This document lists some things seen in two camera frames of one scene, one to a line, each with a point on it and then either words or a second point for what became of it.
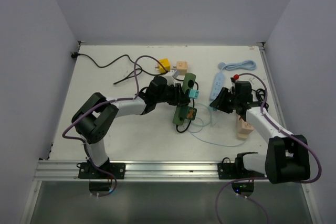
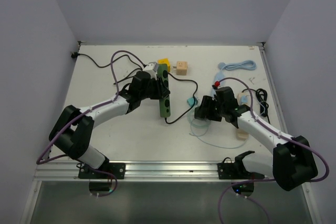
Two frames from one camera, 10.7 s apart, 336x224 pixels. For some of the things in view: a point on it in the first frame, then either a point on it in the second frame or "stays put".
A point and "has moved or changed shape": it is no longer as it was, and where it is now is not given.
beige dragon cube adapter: [181, 67] stays put
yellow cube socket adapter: [166, 63] stays put
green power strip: [189, 82] → [165, 104]
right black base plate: [233, 170] stays put
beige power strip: [241, 135] stays put
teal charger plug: [193, 94] has moved or changed shape
